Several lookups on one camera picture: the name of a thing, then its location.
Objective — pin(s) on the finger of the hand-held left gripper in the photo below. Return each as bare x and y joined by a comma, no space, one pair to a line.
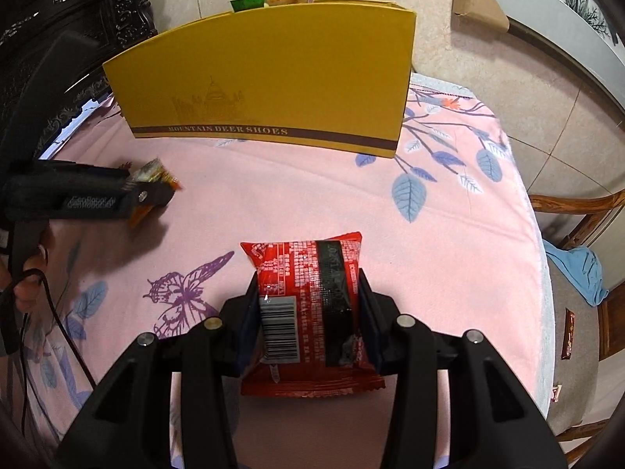
83,176
117,202

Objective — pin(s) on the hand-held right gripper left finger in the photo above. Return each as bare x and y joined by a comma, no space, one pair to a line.
249,332

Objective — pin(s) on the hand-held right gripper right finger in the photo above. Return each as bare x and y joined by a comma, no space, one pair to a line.
368,332

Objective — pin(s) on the orange snack packet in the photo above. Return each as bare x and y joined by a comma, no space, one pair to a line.
149,171

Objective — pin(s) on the red snack packet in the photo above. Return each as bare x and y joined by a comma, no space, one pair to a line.
312,273

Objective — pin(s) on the yellow cardboard box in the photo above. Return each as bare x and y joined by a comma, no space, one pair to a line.
268,73

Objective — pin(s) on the green snack packet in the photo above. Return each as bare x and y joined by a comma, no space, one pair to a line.
246,5

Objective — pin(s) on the person's left hand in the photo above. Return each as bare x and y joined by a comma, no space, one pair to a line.
29,293

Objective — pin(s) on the pink printed blanket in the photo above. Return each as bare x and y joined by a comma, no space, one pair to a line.
464,254

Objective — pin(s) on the small red white packet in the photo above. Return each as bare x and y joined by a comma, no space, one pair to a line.
556,393

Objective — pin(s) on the red packet with brown stripe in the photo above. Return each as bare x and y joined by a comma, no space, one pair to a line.
569,334

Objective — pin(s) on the blue cloth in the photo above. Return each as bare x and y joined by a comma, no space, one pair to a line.
578,268

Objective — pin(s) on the wooden chair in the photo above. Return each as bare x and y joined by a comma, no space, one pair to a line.
581,202

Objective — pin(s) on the framed lotus painting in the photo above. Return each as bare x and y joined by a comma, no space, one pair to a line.
586,5

